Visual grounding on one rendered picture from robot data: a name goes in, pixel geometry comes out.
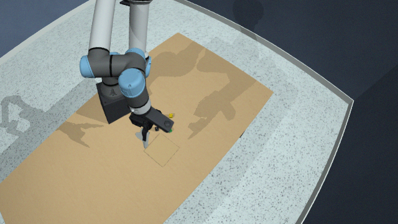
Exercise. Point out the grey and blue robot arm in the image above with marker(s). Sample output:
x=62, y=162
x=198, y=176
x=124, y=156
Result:
x=122, y=74

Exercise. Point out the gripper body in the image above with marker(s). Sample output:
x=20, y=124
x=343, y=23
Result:
x=140, y=121

